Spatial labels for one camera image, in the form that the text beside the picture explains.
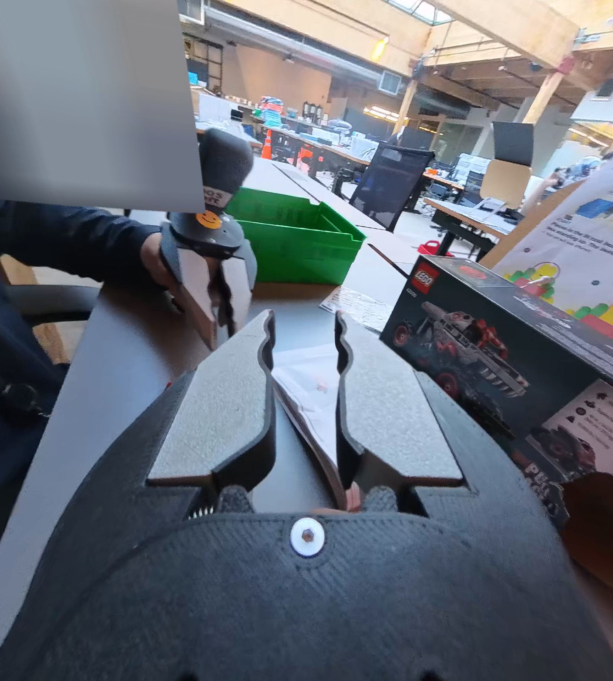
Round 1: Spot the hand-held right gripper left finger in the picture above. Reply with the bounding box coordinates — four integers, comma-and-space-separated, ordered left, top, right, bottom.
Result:
148, 310, 278, 487

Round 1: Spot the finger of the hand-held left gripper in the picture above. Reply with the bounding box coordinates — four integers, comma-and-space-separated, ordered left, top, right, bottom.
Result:
217, 257, 254, 339
178, 247, 219, 352

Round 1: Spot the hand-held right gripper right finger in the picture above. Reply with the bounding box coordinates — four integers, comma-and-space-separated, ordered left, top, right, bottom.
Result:
335, 311, 470, 489

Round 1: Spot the lego instruction booklet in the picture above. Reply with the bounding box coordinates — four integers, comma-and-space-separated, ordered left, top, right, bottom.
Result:
272, 343, 350, 509

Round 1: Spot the person's left forearm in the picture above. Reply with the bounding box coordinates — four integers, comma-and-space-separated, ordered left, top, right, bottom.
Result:
0, 196, 162, 285

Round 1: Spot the lego box with monster truck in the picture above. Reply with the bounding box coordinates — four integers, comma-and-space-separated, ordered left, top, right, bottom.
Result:
379, 254, 613, 533

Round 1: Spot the poster with lego bricks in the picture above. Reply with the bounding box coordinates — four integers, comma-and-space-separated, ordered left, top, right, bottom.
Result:
479, 133, 613, 352

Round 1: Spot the person's left hand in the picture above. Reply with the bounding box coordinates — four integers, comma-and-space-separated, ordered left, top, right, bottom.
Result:
139, 232, 185, 314

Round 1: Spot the green plastic bin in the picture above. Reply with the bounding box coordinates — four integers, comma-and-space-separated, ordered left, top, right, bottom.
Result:
226, 186, 367, 286

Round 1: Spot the clear plastic bag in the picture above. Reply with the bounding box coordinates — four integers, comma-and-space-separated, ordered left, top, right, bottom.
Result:
319, 286, 392, 334

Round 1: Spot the black mesh office chair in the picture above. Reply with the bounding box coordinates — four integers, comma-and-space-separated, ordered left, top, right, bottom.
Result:
348, 142, 436, 233

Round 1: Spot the wooden desk with black legs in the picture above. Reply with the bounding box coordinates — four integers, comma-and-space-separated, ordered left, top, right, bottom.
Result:
423, 196, 521, 259

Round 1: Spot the brown cardboard piece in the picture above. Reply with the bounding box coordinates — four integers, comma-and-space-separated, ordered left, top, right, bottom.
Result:
562, 472, 613, 600

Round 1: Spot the black panel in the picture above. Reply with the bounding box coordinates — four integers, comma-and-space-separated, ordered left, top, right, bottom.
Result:
491, 121, 536, 167

